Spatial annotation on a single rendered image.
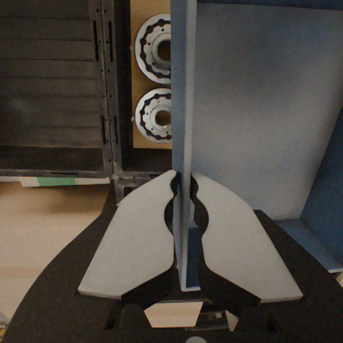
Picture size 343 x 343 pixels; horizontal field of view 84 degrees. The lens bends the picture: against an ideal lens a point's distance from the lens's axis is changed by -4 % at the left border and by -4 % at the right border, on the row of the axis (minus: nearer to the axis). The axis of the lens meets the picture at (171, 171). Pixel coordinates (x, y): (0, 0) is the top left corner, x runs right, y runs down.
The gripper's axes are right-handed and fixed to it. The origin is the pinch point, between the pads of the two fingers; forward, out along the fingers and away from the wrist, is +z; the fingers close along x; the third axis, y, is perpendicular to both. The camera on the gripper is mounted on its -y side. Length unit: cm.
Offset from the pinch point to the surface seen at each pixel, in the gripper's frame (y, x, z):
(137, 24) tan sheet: -11.8, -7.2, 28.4
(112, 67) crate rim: -5.5, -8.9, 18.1
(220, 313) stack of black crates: 157, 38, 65
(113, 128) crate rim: 2.8, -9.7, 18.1
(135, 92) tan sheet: -1.1, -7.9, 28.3
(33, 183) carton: 23, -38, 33
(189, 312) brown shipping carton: 73, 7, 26
